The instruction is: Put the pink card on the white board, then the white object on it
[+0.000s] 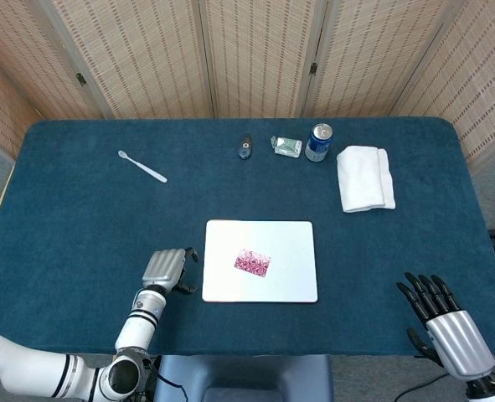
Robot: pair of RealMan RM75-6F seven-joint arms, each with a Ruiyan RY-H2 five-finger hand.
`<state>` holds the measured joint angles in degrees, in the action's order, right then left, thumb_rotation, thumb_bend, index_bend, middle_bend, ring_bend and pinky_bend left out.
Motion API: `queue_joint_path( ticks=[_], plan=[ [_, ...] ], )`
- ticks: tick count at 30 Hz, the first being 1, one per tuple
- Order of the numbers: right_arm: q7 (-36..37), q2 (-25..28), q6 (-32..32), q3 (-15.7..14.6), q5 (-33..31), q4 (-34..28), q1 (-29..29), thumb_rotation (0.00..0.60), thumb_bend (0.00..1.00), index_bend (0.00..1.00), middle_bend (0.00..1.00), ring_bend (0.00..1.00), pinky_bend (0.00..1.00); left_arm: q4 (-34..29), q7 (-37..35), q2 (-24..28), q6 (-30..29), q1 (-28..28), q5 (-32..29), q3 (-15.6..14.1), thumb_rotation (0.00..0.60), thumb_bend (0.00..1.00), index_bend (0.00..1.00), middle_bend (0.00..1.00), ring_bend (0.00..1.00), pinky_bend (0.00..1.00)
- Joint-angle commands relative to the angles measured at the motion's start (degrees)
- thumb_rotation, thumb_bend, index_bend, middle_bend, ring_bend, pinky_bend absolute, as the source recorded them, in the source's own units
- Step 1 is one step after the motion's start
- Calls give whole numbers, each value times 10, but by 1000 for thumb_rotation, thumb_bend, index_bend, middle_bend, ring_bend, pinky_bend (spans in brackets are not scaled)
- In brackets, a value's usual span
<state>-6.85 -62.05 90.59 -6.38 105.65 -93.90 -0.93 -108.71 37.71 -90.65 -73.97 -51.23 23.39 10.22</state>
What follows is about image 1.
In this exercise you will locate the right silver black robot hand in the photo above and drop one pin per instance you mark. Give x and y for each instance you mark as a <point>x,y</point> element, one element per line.
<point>456,339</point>

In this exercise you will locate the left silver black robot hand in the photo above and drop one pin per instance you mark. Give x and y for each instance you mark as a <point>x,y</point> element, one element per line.
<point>163,268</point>

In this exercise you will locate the pink patterned packet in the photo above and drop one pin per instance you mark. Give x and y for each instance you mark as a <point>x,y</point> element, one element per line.
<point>252,263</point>

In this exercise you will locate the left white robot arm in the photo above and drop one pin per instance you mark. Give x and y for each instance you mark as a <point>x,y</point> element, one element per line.
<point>140,322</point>

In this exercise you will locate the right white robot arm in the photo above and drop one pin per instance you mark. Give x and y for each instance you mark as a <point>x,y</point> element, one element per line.
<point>488,391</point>

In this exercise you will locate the white rectangular board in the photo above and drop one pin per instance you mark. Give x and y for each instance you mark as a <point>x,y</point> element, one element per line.
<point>280,238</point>

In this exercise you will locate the blue table cloth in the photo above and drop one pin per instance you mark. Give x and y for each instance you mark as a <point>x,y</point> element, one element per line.
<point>84,234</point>

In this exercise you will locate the white plastic spoon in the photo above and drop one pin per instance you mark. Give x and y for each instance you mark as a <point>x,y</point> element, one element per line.
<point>144,167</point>

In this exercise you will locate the blue-grey robot torso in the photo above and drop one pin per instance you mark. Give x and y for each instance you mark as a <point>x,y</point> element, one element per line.
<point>247,377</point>

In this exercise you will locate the small dark oval gadget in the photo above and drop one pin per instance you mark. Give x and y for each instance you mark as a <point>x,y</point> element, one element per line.
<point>244,148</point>

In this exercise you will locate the green silver foil packet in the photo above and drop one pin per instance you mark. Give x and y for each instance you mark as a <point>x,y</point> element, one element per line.
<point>288,147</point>

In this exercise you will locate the folded white towel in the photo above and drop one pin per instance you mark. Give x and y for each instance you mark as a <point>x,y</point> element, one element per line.
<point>362,180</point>

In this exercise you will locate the blue soda can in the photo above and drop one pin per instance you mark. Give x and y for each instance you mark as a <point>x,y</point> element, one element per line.
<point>317,146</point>

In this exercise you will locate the bamboo folding screen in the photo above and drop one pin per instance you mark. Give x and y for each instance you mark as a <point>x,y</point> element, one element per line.
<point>146,54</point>

